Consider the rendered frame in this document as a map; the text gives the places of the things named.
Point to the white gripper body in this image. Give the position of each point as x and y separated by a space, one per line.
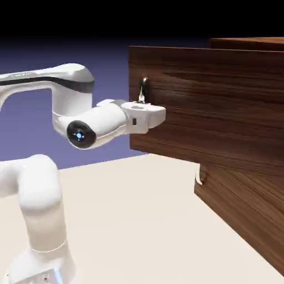
157 116

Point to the dark wood cabinet door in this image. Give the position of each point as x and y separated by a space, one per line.
213 106

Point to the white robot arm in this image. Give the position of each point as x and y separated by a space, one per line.
73 104

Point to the dark wood cabinet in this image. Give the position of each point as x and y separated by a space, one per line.
248 213

